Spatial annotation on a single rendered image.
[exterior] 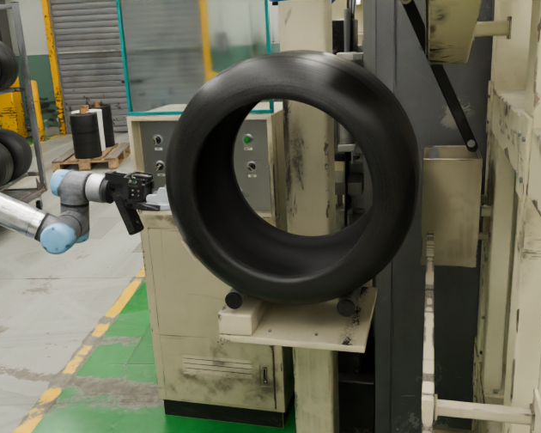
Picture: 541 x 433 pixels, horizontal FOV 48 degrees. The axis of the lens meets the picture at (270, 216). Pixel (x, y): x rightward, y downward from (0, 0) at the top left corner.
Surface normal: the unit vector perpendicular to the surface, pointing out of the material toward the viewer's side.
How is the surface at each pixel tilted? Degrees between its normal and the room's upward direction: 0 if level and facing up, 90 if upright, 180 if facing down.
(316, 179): 90
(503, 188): 90
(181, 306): 90
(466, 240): 90
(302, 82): 80
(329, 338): 0
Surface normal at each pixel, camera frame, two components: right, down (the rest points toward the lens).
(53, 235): 0.04, 0.29
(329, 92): -0.17, 0.13
